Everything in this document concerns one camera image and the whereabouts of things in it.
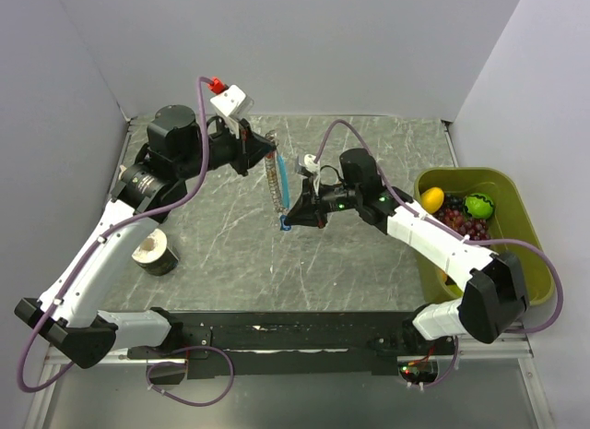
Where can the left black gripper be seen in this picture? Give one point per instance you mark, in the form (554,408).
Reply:
(248,149)

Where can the yellow toy lemon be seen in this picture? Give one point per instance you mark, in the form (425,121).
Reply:
(432,199)

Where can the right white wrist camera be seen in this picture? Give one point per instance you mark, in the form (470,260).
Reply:
(308,165)

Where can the grey bottle beige cap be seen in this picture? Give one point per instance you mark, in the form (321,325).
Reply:
(122,169)

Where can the green toy watermelon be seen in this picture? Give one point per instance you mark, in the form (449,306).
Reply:
(479,206)

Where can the black paper cup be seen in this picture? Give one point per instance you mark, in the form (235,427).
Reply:
(156,255)

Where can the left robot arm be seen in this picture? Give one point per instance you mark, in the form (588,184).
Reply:
(68,315)

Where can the purple toy grapes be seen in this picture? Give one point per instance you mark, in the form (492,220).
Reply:
(452,214)

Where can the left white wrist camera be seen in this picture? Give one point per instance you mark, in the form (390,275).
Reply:
(230,103)

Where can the orange toy fruit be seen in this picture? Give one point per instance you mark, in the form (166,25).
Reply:
(442,276)

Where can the light blue key handle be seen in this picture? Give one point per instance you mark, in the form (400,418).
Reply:
(284,184)

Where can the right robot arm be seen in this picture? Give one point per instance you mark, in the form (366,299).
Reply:
(493,285)

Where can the olive green plastic bin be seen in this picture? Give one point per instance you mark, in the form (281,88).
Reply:
(509,221)

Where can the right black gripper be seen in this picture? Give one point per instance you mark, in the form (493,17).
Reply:
(309,210)

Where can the metal keyring with small rings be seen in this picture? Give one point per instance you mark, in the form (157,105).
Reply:
(271,173)

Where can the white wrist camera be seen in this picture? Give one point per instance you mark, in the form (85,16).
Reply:
(230,103)
(308,165)

